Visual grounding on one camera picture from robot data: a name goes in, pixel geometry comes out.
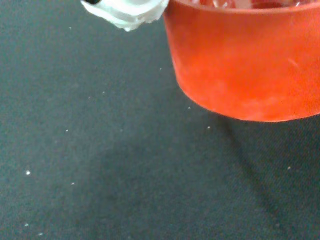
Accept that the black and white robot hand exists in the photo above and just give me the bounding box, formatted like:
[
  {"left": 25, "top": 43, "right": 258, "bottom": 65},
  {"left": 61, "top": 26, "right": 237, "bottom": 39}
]
[{"left": 80, "top": 0, "right": 170, "bottom": 32}]

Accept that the black scalloped bench cloth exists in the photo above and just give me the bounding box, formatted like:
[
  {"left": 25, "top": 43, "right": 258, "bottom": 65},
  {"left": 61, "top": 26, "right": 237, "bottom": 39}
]
[{"left": 0, "top": 0, "right": 320, "bottom": 240}]

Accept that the orange flask support ring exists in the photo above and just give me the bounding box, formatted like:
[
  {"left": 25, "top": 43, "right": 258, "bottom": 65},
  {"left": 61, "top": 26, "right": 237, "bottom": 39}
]
[{"left": 162, "top": 0, "right": 320, "bottom": 123}]

